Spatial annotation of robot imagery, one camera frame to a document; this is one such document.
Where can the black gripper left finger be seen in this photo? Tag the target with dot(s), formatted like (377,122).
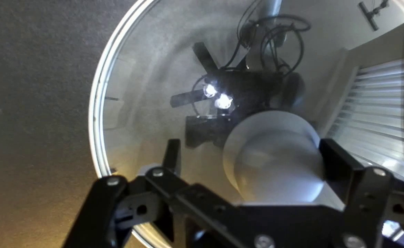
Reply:
(188,214)

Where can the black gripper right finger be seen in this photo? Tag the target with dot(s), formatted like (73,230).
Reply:
(371,195)

